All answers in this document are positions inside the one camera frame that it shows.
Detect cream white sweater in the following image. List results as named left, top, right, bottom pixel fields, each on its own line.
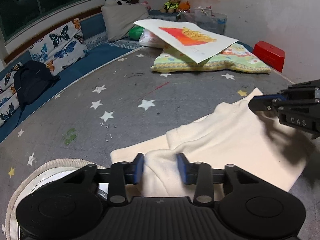
left=111, top=97, right=319, bottom=197

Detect teddy bear plush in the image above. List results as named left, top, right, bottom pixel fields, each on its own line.
left=160, top=0, right=181, bottom=14

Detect white plastic bag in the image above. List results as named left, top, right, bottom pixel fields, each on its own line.
left=139, top=29, right=168, bottom=49

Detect panda plush toy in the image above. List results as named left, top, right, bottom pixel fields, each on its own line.
left=116, top=0, right=139, bottom=5

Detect green ball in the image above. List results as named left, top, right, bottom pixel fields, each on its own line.
left=128, top=26, right=144, bottom=41

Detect round induction cooktop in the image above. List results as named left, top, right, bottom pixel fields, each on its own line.
left=2, top=159, right=109, bottom=239

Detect french fries drawing board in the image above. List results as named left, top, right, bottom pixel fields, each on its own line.
left=134, top=19, right=237, bottom=63

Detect red box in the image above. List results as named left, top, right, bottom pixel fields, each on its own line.
left=253, top=41, right=286, bottom=73

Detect clear plastic storage box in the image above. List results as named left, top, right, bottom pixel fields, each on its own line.
left=178, top=8, right=227, bottom=35

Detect grey star pattern tablecloth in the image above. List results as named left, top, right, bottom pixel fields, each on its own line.
left=0, top=45, right=320, bottom=240

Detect green patterned cushion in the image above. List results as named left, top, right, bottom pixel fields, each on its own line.
left=151, top=43, right=271, bottom=74

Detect grey pillow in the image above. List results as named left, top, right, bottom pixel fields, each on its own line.
left=101, top=0, right=149, bottom=42

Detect butterfly pattern cushion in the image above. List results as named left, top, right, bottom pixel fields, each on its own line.
left=29, top=18, right=89, bottom=76
left=0, top=62, right=22, bottom=126

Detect dark blue backpack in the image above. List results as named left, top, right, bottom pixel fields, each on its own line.
left=14, top=60, right=60, bottom=111

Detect blue bench sofa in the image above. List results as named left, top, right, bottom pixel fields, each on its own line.
left=1, top=13, right=140, bottom=141

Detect orange plush toy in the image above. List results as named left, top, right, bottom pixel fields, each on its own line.
left=178, top=1, right=190, bottom=12

